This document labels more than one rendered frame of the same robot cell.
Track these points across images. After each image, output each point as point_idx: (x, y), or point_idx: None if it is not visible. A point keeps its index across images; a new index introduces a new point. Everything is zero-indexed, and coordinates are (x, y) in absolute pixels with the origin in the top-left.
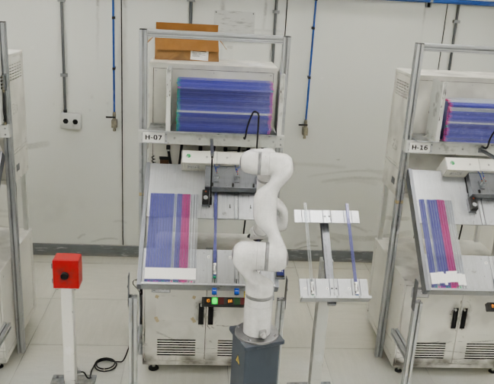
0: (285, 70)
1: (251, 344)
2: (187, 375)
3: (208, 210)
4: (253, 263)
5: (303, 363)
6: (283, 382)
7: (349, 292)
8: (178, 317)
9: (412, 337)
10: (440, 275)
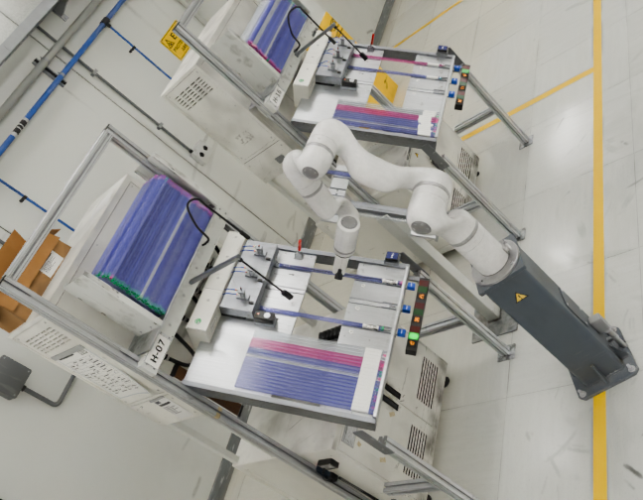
0: (144, 156)
1: (517, 261)
2: (445, 455)
3: (283, 320)
4: (443, 203)
5: (443, 332)
6: (470, 347)
7: None
8: (385, 431)
9: (468, 183)
10: (422, 127)
